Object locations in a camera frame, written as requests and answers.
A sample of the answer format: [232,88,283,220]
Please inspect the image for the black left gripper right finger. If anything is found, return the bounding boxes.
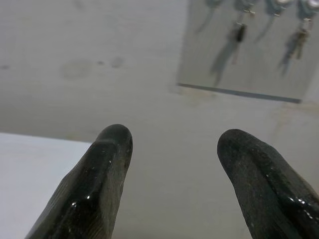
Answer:
[217,128,319,239]

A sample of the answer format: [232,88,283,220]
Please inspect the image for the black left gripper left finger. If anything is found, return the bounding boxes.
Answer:
[24,123,134,239]

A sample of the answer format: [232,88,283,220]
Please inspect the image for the white plastic table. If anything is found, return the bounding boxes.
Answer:
[0,132,94,239]

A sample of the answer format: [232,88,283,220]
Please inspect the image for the silver key bunch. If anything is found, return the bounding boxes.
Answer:
[294,22,312,60]

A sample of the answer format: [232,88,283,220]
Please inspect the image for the black car key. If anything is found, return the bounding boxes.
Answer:
[231,15,250,65]

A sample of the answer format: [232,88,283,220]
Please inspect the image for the grey wall board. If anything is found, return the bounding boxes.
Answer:
[175,0,319,104]

